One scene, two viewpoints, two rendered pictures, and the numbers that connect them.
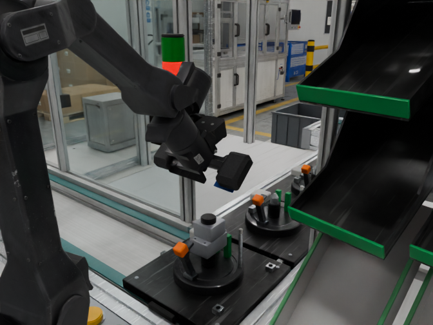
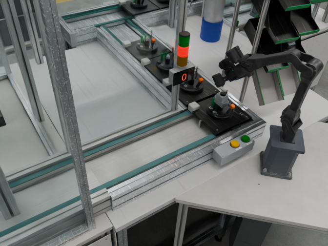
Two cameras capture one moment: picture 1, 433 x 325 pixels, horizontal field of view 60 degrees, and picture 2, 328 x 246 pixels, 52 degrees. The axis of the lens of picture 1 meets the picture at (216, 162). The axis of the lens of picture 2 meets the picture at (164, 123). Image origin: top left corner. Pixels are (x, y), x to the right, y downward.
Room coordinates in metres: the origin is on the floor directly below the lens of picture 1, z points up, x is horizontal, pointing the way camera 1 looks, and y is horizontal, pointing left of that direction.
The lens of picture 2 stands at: (0.53, 1.39, 2.12)
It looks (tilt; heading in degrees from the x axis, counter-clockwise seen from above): 43 degrees down; 286
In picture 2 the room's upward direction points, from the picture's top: 4 degrees clockwise
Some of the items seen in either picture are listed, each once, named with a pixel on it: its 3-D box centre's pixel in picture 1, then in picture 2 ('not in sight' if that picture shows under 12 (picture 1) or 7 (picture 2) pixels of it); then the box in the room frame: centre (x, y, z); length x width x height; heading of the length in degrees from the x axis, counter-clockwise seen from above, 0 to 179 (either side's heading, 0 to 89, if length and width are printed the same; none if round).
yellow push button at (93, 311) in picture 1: (91, 318); (234, 144); (0.52, 0.22, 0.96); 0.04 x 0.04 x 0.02
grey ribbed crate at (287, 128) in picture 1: (322, 128); not in sight; (2.63, -0.76, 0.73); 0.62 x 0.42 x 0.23; 52
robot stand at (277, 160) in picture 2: not in sight; (280, 152); (0.30, 0.19, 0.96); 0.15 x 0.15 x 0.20; 8
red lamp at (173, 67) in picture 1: (174, 73); (183, 50); (0.85, 0.09, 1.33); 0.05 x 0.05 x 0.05
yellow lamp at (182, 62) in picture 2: not in sight; (182, 59); (0.85, 0.09, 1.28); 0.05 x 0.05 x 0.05
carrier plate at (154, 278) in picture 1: (208, 276); (219, 112); (0.63, 0.02, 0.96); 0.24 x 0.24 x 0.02; 52
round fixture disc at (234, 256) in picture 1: (208, 268); (219, 110); (0.63, 0.02, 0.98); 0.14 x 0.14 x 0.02
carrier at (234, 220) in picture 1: (274, 207); (191, 80); (0.84, -0.14, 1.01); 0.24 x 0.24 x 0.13; 52
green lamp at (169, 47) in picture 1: (173, 49); (184, 39); (0.85, 0.09, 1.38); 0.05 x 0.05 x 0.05
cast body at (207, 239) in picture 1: (211, 230); (220, 97); (0.64, 0.01, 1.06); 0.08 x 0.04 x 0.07; 142
